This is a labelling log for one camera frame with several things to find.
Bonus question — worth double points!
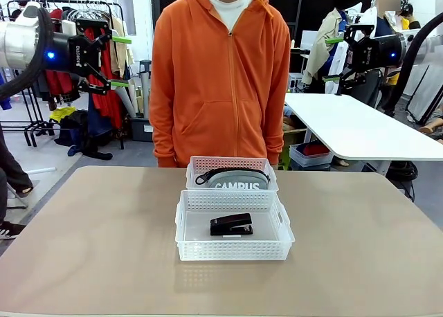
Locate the beige mannequin leg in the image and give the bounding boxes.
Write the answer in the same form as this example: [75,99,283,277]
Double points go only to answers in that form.
[419,118,443,135]

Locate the black cable bundle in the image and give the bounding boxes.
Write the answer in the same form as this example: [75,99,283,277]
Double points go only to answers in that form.
[386,161,419,202]

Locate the white background table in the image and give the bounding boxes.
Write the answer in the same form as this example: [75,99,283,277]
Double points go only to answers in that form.
[283,92,443,175]

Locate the yellow crumpled cloth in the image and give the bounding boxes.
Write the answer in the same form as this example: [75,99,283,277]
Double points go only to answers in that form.
[49,106,76,123]

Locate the person's right forearm orange sleeve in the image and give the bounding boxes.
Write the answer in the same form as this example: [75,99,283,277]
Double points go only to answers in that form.
[149,98,178,168]

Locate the grey Campus pencil case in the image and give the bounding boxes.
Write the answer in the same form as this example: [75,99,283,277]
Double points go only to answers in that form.
[195,167,271,191]

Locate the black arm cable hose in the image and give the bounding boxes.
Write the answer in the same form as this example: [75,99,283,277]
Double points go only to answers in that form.
[379,11,443,111]
[0,7,55,100]

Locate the grey storage bin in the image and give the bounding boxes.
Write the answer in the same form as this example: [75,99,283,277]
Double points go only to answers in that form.
[129,118,155,143]

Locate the person's left forearm orange sleeve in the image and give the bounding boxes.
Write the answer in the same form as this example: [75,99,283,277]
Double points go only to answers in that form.
[264,98,291,166]

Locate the person in dark blue top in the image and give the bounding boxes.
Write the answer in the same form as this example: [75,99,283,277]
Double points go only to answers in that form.
[375,0,402,37]

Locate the person in orange hoodie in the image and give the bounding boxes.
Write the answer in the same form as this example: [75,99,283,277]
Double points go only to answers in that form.
[148,0,291,168]

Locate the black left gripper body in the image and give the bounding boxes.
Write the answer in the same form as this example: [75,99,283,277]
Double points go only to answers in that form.
[51,31,102,78]

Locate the white crate with red contents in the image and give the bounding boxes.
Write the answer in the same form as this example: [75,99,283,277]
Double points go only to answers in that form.
[289,142,335,170]

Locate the person in beige coat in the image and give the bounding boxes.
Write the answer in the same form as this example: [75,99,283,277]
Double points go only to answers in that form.
[301,0,368,93]

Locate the white perforated plastic basket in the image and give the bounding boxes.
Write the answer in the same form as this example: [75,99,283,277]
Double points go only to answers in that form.
[186,156,280,192]

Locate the red hanging garment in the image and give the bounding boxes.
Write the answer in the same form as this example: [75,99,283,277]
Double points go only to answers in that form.
[84,26,124,129]

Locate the white paper roll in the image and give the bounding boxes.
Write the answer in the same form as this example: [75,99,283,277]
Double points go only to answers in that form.
[116,86,139,119]

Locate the small white box appliance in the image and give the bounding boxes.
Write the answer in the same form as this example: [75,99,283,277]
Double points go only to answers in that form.
[287,72,305,91]

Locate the person in dark trousers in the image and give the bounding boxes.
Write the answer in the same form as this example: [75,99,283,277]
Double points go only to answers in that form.
[0,123,35,241]

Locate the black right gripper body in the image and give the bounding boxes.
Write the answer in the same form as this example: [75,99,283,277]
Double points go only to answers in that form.
[347,34,403,71]

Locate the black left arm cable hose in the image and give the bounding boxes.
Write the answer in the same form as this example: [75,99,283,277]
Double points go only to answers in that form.
[0,7,55,100]

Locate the black office chair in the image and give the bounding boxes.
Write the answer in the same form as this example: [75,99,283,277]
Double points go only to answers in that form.
[358,69,384,109]

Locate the black stapler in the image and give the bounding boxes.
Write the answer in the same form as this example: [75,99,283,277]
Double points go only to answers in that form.
[209,212,254,237]

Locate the white tube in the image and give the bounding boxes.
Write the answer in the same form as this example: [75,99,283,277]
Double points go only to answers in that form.
[26,166,57,176]

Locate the white perforated basket with label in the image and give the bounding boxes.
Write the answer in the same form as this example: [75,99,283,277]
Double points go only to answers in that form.
[174,189,296,262]

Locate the beige hanging garment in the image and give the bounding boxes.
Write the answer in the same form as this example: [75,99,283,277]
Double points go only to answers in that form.
[111,17,136,80]

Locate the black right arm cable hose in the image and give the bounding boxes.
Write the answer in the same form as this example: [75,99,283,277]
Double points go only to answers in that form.
[379,11,443,111]

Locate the person in yellow top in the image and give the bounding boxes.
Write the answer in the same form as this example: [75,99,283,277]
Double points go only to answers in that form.
[397,0,422,31]

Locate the black metal clothes rack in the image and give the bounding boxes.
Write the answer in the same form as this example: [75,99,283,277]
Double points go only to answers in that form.
[6,0,126,149]

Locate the white framed board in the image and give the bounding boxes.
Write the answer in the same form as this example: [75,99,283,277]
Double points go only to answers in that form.
[404,63,443,125]

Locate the green stool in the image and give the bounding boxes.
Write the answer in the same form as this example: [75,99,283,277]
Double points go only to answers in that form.
[278,147,296,171]

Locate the dark clothes pile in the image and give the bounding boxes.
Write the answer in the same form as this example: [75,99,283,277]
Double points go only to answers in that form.
[55,109,114,160]

